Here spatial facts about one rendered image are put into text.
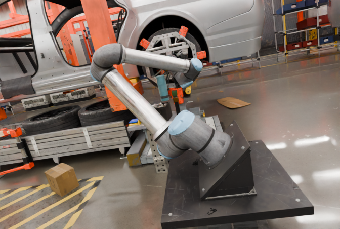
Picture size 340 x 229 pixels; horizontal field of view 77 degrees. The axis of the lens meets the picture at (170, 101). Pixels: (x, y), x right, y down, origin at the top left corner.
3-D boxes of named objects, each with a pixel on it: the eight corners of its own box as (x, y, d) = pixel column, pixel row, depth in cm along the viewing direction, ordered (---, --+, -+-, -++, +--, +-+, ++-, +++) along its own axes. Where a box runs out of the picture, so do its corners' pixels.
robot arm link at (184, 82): (188, 82, 144) (178, 68, 146) (180, 91, 152) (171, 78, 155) (198, 78, 150) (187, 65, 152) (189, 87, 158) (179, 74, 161)
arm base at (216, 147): (234, 146, 99) (216, 134, 98) (207, 173, 105) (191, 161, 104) (227, 129, 117) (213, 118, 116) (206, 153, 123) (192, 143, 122)
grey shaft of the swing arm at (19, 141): (35, 166, 233) (18, 123, 222) (32, 168, 228) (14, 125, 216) (28, 167, 235) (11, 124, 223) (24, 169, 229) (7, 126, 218)
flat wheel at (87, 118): (137, 109, 295) (133, 92, 290) (140, 123, 232) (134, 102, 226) (88, 121, 286) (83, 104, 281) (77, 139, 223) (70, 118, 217)
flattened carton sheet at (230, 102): (232, 98, 354) (232, 96, 353) (251, 104, 301) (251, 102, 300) (215, 102, 349) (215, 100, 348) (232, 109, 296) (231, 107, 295)
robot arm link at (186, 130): (207, 145, 99) (176, 123, 98) (188, 156, 112) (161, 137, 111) (215, 122, 109) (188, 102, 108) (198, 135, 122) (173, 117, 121)
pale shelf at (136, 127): (182, 116, 179) (181, 112, 178) (181, 123, 163) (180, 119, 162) (133, 123, 185) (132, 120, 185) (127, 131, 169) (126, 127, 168)
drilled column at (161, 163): (169, 165, 188) (159, 121, 178) (168, 172, 179) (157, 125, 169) (158, 166, 190) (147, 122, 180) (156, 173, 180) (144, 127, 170)
